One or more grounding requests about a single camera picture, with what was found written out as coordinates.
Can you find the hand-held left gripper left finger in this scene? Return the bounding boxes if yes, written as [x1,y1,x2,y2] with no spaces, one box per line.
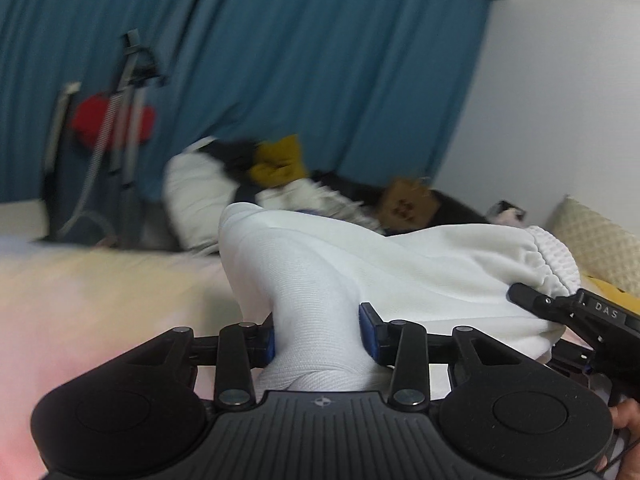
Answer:
[120,312,277,408]

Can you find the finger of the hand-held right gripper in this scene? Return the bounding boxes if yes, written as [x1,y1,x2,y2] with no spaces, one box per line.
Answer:
[507,282,557,321]
[542,336,600,377]

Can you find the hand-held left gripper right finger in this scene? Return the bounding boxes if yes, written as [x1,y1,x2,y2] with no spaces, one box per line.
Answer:
[359,302,521,408]

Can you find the white pants with black stripes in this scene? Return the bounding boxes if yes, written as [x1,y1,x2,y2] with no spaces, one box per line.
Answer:
[219,201,581,393]

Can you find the person's right hand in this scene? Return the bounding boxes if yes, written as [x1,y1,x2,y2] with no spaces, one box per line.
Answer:
[602,402,640,480]

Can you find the yellow cushion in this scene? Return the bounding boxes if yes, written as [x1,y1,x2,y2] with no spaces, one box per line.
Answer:
[580,272,640,310]

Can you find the beige quilted pillow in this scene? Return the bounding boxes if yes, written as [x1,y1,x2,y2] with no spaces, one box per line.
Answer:
[545,195,640,286]

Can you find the black clothing pile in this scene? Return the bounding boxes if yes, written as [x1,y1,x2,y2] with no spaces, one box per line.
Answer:
[312,170,496,233]

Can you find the grey white garment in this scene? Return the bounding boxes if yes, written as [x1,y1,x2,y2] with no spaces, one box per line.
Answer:
[260,180,386,233]

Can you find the white padded jacket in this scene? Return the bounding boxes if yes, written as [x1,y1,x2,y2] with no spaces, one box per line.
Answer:
[162,136,261,256]

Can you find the mustard yellow garment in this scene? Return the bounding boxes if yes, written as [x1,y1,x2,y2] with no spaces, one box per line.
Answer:
[249,134,311,187]

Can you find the black garment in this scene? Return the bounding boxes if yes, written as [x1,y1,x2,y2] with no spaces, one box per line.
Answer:
[207,137,261,181]

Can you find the silver black tripod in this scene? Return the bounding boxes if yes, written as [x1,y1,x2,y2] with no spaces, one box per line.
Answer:
[57,29,167,246]

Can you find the black upright panel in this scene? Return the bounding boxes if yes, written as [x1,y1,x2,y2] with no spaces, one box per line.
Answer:
[42,81,81,241]

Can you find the red cloth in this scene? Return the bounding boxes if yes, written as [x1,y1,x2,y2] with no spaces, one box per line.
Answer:
[70,92,156,148]

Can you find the pale pink drawstring bag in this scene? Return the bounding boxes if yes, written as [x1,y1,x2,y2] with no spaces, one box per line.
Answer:
[487,199,528,226]

